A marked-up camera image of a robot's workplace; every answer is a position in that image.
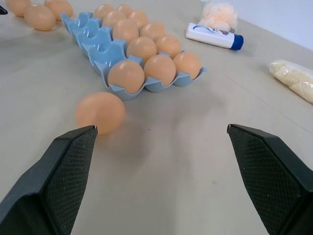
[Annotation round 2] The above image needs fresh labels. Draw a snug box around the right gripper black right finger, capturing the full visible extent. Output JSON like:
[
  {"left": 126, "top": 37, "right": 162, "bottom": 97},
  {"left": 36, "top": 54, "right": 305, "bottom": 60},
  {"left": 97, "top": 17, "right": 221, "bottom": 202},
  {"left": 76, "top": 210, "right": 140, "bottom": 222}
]
[{"left": 227, "top": 123, "right": 313, "bottom": 235}]

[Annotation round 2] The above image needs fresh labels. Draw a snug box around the peach mesh bath sponge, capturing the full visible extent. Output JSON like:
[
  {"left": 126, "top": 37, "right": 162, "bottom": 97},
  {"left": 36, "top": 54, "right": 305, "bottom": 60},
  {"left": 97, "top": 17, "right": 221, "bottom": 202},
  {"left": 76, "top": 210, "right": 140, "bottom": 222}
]
[{"left": 197, "top": 0, "right": 239, "bottom": 32}]

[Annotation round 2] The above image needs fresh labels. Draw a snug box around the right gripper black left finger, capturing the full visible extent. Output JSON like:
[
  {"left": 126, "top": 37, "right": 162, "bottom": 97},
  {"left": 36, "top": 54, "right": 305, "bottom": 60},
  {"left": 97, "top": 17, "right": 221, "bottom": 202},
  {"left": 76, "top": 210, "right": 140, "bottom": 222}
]
[{"left": 0, "top": 125, "right": 98, "bottom": 235}]

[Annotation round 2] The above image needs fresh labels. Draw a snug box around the brown egg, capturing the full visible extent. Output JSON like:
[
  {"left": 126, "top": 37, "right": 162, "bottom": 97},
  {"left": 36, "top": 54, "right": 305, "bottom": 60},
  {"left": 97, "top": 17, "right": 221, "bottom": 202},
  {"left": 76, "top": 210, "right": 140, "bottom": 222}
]
[
  {"left": 128, "top": 10, "right": 150, "bottom": 29},
  {"left": 93, "top": 4, "right": 118, "bottom": 20},
  {"left": 116, "top": 4, "right": 134, "bottom": 16},
  {"left": 102, "top": 10, "right": 127, "bottom": 27},
  {"left": 44, "top": 0, "right": 73, "bottom": 22},
  {"left": 112, "top": 19, "right": 140, "bottom": 45},
  {"left": 143, "top": 54, "right": 177, "bottom": 87},
  {"left": 126, "top": 36, "right": 157, "bottom": 65},
  {"left": 139, "top": 21, "right": 167, "bottom": 43},
  {"left": 75, "top": 92, "right": 126, "bottom": 135},
  {"left": 155, "top": 35, "right": 182, "bottom": 60},
  {"left": 23, "top": 4, "right": 56, "bottom": 31},
  {"left": 108, "top": 60, "right": 145, "bottom": 94},
  {"left": 5, "top": 0, "right": 32, "bottom": 18},
  {"left": 173, "top": 51, "right": 201, "bottom": 81}
]

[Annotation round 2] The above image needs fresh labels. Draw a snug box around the clear bag of white pieces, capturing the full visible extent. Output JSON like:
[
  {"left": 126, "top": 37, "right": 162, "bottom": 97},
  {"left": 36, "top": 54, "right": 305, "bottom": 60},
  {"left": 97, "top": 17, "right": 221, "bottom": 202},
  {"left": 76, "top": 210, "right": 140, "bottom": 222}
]
[{"left": 267, "top": 59, "right": 313, "bottom": 106}]

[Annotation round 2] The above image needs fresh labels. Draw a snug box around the white bottle with blue cap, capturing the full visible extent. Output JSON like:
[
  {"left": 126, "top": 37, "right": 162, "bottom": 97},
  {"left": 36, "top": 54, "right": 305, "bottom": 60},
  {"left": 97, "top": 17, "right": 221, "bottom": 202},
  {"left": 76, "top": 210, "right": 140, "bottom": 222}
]
[{"left": 185, "top": 22, "right": 245, "bottom": 51}]

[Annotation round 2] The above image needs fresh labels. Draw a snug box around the blue plastic egg tray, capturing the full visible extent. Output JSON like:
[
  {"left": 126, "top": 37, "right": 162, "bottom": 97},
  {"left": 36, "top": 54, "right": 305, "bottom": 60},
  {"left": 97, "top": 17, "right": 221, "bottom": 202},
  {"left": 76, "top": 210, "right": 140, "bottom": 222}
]
[{"left": 60, "top": 11, "right": 209, "bottom": 101}]

